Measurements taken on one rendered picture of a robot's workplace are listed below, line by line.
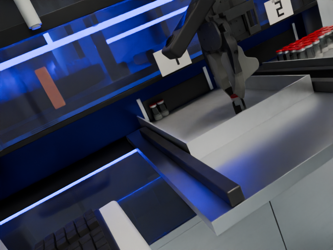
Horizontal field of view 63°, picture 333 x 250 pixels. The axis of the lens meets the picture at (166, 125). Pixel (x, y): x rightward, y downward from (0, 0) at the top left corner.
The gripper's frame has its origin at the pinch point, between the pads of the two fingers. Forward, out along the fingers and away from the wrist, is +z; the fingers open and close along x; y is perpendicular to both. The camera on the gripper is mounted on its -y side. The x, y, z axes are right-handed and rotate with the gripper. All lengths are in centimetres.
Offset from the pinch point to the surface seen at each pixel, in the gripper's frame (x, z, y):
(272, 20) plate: 20.1, -6.2, 30.1
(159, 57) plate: 20.1, -9.9, -3.8
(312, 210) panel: 19, 56, 25
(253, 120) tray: -5.9, 4.2, -1.3
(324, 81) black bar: -8.1, 3.4, 12.9
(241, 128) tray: -6.0, 4.3, -4.0
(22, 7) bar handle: 13.4, -28.2, -26.1
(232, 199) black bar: -19.9, 4.1, -15.5
